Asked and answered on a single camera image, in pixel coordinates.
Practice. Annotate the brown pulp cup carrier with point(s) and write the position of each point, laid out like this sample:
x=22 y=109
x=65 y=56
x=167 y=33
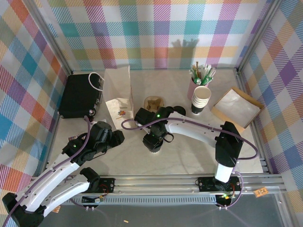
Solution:
x=155 y=101

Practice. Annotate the stack of paper cups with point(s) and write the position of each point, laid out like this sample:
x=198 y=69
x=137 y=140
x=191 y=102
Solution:
x=201 y=99

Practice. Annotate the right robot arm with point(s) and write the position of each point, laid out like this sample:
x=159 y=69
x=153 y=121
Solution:
x=227 y=144

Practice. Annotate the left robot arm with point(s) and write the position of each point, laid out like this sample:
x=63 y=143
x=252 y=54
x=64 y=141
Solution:
x=52 y=179

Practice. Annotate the black hard carrying case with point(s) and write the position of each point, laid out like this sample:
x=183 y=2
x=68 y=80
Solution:
x=78 y=94

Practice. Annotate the pink cylindrical holder cup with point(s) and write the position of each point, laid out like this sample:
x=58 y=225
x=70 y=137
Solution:
x=191 y=87

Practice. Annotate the small green circuit board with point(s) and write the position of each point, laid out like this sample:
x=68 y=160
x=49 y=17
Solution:
x=226 y=196
x=98 y=199

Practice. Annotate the green white wrapped stick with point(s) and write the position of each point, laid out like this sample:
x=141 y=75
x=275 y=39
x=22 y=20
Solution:
x=206 y=71
x=193 y=71
x=211 y=73
x=197 y=81

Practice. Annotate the stack of white napkins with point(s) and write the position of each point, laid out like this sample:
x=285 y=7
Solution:
x=236 y=106

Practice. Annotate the plaid patterned backdrop panel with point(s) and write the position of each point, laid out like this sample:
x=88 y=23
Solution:
x=151 y=28
x=19 y=94
x=284 y=94

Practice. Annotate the brown cardboard napkin tray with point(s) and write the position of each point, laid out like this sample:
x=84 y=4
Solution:
x=255 y=104

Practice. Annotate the orange printed tag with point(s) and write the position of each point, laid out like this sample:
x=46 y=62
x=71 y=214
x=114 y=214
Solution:
x=261 y=192

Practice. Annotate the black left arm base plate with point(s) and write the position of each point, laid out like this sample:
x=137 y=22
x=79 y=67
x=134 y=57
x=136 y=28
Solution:
x=109 y=184

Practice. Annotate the aluminium mounting rail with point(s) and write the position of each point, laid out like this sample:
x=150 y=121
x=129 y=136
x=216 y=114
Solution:
x=154 y=186

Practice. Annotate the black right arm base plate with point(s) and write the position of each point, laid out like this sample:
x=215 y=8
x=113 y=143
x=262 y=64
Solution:
x=206 y=184

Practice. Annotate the aluminium frame post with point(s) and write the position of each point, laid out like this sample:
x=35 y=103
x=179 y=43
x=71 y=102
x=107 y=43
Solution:
x=54 y=42
x=258 y=35

